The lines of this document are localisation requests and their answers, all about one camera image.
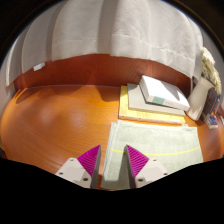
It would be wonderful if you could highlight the white flower bouquet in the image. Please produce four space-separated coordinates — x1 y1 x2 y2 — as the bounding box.
200 46 223 96

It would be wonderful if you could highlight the grey book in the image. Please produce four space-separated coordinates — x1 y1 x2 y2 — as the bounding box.
126 83 186 117

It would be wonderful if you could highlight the white ceramic vase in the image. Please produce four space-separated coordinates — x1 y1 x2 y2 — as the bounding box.
186 76 216 122

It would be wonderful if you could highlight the light green towel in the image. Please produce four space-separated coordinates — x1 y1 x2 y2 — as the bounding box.
100 119 204 191

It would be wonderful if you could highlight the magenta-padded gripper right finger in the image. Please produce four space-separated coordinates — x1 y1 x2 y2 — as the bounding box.
124 144 171 190

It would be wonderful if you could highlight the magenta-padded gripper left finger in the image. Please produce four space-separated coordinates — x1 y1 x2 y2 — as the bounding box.
54 144 102 190

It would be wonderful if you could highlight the white curtain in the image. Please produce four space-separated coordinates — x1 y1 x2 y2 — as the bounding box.
4 0 205 88

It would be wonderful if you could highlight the yellow book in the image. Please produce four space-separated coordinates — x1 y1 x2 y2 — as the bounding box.
118 85 186 126

